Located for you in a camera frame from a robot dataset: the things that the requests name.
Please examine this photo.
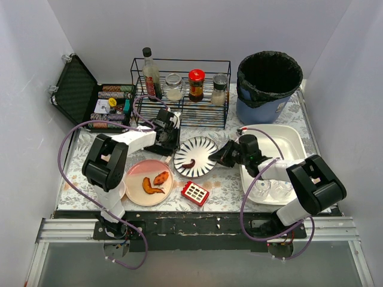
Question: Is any blue striped white plate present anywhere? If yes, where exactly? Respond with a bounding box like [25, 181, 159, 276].
[174, 136, 218, 178]

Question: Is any pink white plate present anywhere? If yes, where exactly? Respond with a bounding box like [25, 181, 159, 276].
[124, 160, 174, 207]

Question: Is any clear plastic cup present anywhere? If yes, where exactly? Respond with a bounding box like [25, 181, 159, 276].
[248, 180, 272, 202]
[269, 180, 293, 201]

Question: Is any round glass jar with powder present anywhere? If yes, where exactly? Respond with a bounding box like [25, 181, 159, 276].
[162, 73, 186, 102]

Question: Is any glass salt grinder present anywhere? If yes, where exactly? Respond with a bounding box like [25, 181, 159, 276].
[211, 74, 228, 106]

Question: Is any dark sauce glass bottle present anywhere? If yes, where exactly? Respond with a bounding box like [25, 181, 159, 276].
[142, 47, 163, 99]

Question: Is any red lid chili sauce jar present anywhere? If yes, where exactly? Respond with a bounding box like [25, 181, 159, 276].
[189, 69, 205, 102]

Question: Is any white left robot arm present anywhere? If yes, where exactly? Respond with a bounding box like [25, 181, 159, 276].
[82, 109, 182, 223]

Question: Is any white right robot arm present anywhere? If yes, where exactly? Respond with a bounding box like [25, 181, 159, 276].
[209, 134, 346, 233]

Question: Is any dark red chili pepper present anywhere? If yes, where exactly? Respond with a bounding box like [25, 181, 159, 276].
[182, 159, 195, 169]

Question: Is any red orange food piece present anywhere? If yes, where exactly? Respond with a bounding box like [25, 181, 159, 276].
[153, 171, 169, 186]

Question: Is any white rectangular basin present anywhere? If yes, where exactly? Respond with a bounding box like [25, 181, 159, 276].
[243, 124, 306, 206]

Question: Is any red toy window block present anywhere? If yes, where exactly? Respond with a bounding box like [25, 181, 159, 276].
[181, 181, 209, 207]

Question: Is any teal card box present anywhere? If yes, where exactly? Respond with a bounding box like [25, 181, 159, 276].
[123, 99, 130, 114]

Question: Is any orange food slice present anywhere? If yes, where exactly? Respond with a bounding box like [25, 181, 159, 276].
[141, 176, 166, 195]

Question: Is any yellow dealer chip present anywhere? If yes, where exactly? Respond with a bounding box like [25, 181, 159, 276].
[108, 97, 117, 107]

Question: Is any small white bowl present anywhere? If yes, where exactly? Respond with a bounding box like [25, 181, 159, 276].
[119, 180, 126, 199]

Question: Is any blue yellow poker chip stack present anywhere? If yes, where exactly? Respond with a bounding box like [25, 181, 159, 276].
[90, 113, 126, 121]

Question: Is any blue bin with black bag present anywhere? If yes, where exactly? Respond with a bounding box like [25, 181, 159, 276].
[236, 51, 303, 125]

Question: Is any purple poker chip stack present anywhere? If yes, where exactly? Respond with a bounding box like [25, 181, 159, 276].
[98, 91, 131, 99]

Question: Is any red tan poker chip stack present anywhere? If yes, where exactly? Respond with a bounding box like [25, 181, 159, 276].
[102, 85, 135, 93]

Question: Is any black poker chip case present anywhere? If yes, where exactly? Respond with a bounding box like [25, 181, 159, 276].
[50, 53, 136, 133]

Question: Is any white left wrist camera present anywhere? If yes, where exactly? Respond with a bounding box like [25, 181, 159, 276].
[171, 112, 182, 129]

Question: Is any black wire rack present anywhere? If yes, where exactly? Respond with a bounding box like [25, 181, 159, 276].
[130, 57, 231, 129]

